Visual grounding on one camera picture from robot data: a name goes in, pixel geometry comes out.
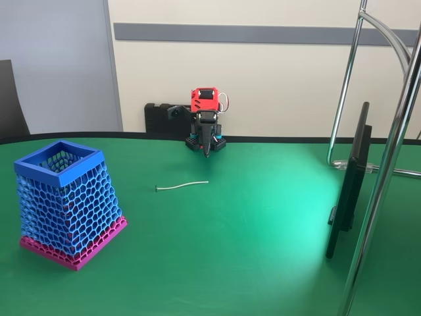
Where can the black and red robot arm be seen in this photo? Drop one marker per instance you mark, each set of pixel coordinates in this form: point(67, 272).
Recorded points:
point(210, 104)

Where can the clear plastic clip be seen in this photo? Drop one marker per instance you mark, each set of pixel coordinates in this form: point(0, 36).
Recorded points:
point(340, 164)

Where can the thin white wire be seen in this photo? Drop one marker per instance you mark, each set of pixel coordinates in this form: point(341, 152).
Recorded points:
point(184, 185)

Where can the chrome tube stand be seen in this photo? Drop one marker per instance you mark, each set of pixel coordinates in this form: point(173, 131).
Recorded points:
point(358, 263)

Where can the black plastic case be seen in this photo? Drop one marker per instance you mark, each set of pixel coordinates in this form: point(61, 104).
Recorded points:
point(156, 118)

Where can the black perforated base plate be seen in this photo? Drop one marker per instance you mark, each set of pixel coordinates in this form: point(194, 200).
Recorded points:
point(190, 143)

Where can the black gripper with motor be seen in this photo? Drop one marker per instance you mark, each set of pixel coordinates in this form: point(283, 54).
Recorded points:
point(206, 129)

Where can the blue and pink mesh basket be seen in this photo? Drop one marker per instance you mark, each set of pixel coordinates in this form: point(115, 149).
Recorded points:
point(82, 204)

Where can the black chair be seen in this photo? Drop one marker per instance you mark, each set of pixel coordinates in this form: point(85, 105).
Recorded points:
point(10, 98)

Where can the gray wall rail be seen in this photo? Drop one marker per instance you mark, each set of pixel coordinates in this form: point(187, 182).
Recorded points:
point(230, 33)

